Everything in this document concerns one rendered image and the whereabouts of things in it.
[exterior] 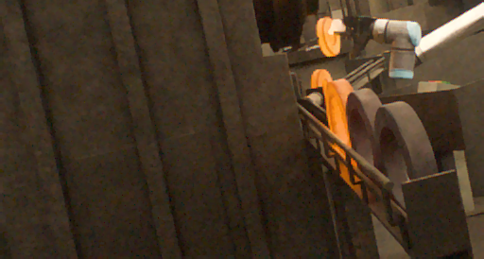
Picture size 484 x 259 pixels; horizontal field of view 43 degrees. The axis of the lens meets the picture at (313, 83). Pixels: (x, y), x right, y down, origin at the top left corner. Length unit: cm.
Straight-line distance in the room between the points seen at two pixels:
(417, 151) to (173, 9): 82
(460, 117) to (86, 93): 84
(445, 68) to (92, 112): 313
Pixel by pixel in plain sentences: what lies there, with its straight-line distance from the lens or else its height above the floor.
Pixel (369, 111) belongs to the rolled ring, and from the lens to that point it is 98.
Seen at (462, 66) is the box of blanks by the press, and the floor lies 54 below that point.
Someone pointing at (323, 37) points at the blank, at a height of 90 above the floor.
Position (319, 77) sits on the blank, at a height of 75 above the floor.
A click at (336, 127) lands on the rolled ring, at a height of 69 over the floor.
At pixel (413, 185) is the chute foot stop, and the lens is 79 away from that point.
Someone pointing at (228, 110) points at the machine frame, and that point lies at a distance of 141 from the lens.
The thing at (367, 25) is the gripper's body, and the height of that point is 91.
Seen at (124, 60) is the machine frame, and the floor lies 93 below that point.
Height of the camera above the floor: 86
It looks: 3 degrees down
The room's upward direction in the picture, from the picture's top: 12 degrees counter-clockwise
